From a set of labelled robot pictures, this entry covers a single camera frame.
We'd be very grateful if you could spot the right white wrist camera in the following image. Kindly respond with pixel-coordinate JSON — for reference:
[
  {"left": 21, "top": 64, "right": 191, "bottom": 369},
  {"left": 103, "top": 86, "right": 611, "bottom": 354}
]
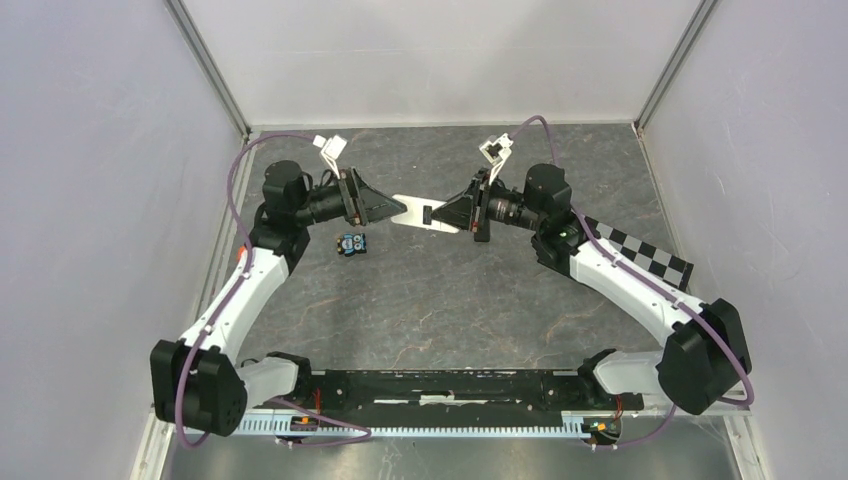
[{"left": 478, "top": 133, "right": 514, "bottom": 184}]

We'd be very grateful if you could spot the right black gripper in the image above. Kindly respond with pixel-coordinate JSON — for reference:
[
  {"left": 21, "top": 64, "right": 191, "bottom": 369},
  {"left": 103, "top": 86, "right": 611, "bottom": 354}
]
[{"left": 430, "top": 168, "right": 544, "bottom": 233}]

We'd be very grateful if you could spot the black white checkerboard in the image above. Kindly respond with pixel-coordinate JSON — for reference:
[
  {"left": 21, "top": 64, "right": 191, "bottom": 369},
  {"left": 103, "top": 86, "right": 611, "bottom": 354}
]
[{"left": 585, "top": 216, "right": 694, "bottom": 291}]

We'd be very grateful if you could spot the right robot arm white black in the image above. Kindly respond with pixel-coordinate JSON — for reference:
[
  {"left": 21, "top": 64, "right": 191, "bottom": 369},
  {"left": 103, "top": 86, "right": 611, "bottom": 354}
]
[{"left": 431, "top": 163, "right": 755, "bottom": 415}]

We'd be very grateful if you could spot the grey slotted cable duct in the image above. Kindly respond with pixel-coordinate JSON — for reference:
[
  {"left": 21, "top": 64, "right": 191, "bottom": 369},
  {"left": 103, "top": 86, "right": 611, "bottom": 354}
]
[{"left": 232, "top": 411, "right": 590, "bottom": 440}]

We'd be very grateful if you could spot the red white remote control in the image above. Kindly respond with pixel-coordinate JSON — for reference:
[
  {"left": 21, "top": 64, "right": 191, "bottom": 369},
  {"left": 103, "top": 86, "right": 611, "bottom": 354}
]
[{"left": 391, "top": 194, "right": 459, "bottom": 234}]

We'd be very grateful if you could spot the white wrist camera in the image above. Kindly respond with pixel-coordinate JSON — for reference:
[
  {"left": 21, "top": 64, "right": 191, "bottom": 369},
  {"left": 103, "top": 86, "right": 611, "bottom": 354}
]
[
  {"left": 312, "top": 135, "right": 347, "bottom": 179},
  {"left": 478, "top": 133, "right": 514, "bottom": 184}
]

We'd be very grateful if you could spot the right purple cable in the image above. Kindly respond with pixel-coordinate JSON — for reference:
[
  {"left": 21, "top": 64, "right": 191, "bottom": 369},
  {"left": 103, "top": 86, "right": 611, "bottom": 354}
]
[{"left": 506, "top": 115, "right": 757, "bottom": 452}]

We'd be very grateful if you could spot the purple cable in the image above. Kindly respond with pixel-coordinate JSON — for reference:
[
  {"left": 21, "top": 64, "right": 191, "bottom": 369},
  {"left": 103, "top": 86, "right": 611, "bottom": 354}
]
[
  {"left": 173, "top": 134, "right": 326, "bottom": 452},
  {"left": 506, "top": 115, "right": 757, "bottom": 452}
]

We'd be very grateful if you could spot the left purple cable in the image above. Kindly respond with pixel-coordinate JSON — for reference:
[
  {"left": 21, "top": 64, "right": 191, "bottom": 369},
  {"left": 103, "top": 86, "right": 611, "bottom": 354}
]
[{"left": 173, "top": 134, "right": 326, "bottom": 452}]

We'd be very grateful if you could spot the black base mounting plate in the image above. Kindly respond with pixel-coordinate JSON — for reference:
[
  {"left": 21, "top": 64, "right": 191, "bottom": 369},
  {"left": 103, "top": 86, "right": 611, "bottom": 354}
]
[{"left": 289, "top": 369, "right": 644, "bottom": 428}]

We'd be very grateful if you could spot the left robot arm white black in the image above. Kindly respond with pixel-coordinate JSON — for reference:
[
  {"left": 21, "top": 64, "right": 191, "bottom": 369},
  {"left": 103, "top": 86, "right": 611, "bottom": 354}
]
[{"left": 150, "top": 160, "right": 407, "bottom": 436}]

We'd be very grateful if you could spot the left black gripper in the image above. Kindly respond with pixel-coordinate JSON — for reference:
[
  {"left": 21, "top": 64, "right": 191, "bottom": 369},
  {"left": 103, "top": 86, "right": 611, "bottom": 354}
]
[{"left": 294, "top": 166, "right": 406, "bottom": 227}]

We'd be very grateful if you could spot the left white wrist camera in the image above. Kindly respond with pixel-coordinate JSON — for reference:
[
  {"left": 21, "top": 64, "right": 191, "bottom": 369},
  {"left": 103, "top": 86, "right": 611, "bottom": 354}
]
[{"left": 312, "top": 135, "right": 347, "bottom": 179}]

